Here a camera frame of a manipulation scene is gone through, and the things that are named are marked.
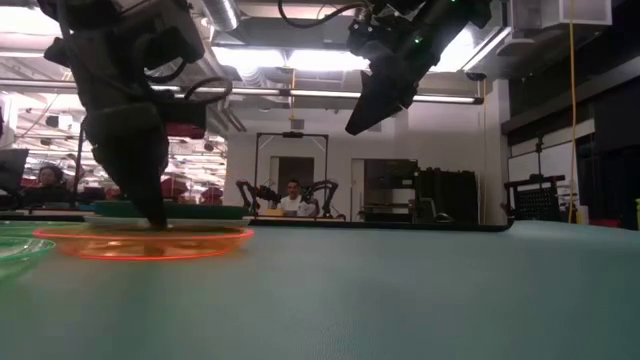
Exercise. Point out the silver ceiling duct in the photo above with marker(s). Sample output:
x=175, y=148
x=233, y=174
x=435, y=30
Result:
x=220, y=12

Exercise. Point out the black pegboard cart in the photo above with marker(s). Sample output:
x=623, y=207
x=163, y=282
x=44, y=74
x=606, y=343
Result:
x=537, y=200

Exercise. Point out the black folding panels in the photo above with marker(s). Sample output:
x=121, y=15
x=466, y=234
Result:
x=450, y=195

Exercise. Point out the red storage shelf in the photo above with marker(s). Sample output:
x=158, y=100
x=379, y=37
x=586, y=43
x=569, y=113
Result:
x=212, y=195

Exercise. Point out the dark green plastic plate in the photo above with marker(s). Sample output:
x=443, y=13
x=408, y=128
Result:
x=200, y=210

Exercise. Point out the black background robot arm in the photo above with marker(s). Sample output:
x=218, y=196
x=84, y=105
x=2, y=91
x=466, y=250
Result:
x=322, y=192
x=252, y=195

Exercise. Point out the long ceiling light strip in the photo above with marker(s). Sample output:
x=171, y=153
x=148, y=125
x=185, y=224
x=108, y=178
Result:
x=440, y=98

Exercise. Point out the dark storage shelf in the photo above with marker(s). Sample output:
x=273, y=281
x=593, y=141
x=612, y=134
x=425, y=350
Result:
x=390, y=185

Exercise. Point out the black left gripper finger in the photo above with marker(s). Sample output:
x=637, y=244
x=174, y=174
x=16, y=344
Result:
x=115, y=155
x=155, y=190

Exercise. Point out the black table frame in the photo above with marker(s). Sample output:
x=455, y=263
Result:
x=400, y=226

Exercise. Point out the white ceiling duct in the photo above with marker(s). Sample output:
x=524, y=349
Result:
x=560, y=15

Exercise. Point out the person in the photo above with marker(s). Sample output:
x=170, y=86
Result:
x=47, y=187
x=295, y=202

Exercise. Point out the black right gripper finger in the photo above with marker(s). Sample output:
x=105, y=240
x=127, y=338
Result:
x=370, y=110
x=406, y=90

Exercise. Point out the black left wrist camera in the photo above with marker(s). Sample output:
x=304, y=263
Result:
x=175, y=45

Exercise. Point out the orange translucent plastic plate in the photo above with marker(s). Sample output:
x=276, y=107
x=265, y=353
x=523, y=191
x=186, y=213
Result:
x=150, y=247

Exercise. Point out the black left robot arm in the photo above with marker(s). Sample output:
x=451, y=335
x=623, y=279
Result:
x=80, y=7

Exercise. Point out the black tripod stand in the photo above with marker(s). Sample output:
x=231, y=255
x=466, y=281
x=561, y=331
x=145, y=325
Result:
x=539, y=150

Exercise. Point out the green translucent plastic plate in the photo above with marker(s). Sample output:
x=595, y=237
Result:
x=20, y=248
x=20, y=229

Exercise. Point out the black ceiling camera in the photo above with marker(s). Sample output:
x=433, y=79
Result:
x=475, y=76

